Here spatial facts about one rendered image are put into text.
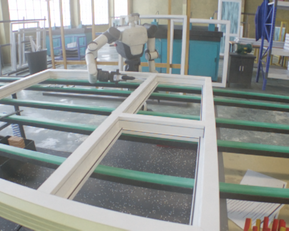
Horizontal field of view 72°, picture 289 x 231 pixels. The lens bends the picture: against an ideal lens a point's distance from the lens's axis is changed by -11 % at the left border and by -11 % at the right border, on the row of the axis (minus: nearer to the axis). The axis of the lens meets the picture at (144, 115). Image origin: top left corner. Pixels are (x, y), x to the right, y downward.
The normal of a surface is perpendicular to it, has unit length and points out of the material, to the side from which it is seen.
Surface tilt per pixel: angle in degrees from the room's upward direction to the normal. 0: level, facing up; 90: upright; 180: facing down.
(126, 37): 93
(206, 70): 90
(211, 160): 0
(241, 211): 0
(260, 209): 0
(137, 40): 96
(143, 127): 90
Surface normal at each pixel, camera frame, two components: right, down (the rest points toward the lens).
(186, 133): -0.25, 0.38
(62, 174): 0.00, -0.92
